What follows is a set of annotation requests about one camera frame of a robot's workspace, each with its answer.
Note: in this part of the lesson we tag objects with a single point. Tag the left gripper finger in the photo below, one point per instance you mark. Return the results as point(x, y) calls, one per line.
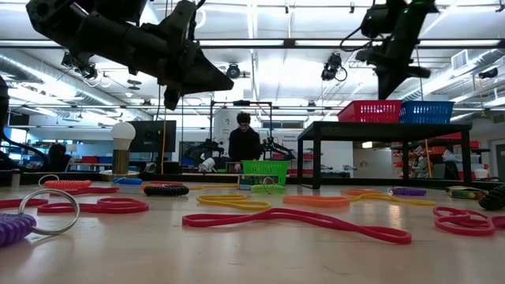
point(201, 84)
point(205, 65)

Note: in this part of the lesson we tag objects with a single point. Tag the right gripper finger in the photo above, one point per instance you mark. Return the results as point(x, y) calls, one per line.
point(397, 83)
point(385, 84)

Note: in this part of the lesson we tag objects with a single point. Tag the red plastic basket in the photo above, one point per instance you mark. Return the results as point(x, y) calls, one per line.
point(371, 112)

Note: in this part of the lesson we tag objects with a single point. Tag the blue plastic basket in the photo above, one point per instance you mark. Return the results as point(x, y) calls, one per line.
point(428, 113)

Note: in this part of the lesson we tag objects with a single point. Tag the green plastic basket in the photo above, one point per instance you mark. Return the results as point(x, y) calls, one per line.
point(264, 167)

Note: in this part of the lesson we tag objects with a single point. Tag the yellow rubber band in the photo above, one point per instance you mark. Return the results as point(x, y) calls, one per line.
point(414, 202)
point(252, 206)
point(213, 186)

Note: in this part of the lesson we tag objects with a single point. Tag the background black robot arm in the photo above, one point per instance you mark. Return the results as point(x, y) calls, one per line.
point(205, 148)
point(276, 148)

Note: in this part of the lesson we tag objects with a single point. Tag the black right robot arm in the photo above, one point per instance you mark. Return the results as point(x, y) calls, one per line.
point(398, 35)

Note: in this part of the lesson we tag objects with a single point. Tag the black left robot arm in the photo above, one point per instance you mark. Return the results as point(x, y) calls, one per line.
point(98, 35)

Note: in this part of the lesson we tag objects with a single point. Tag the black ceiling spotlight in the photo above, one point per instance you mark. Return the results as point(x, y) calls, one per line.
point(488, 73)
point(233, 71)

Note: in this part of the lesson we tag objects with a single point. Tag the black mesh metal shelf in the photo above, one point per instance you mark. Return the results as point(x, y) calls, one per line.
point(378, 132)

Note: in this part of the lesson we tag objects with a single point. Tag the black monitor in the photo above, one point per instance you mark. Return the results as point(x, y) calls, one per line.
point(152, 136)

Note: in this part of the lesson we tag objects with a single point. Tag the person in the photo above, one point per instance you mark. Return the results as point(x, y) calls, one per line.
point(59, 159)
point(244, 144)

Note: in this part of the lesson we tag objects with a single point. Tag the black overhead beam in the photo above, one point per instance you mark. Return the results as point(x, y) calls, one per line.
point(276, 43)

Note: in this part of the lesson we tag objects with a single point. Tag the shelving with red bins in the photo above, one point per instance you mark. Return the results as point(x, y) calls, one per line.
point(438, 150)

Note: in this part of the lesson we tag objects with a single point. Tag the white cylindrical device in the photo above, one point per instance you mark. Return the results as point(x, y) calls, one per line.
point(207, 164)

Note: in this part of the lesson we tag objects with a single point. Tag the white bulb on brass base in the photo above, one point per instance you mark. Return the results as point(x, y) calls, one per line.
point(123, 136)

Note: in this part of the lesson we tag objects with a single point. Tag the orange rubber band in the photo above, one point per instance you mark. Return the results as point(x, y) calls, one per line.
point(359, 192)
point(315, 202)

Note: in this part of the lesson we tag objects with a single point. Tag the blue storage box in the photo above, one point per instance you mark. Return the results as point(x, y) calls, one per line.
point(105, 160)

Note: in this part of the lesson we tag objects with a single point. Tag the small yellow crayon box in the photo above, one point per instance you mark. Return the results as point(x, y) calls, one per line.
point(465, 193)

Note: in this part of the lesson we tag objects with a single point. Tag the red storage box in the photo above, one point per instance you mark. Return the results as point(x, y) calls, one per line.
point(89, 159)

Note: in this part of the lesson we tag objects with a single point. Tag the black gantry frame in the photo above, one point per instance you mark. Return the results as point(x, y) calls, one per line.
point(240, 103)

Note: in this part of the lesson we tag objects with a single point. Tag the black aluminium frame rail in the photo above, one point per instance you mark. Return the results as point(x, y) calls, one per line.
point(189, 178)

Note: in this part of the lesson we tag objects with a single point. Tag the silver ventilation duct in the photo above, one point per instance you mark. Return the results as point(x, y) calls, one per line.
point(31, 73)

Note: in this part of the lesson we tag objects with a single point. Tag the small white post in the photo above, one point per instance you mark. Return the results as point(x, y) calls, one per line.
point(16, 179)

